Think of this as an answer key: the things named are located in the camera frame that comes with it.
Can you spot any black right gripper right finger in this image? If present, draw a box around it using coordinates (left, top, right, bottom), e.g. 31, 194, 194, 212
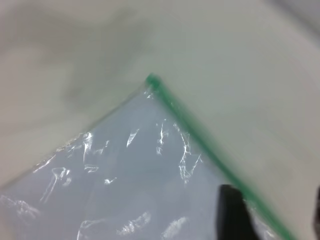
312, 185, 320, 227

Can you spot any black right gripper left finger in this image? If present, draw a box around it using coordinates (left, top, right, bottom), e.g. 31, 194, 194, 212
216, 184, 260, 240

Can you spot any clear plastic zip bag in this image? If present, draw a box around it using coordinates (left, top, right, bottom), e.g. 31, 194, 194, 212
0, 72, 299, 240

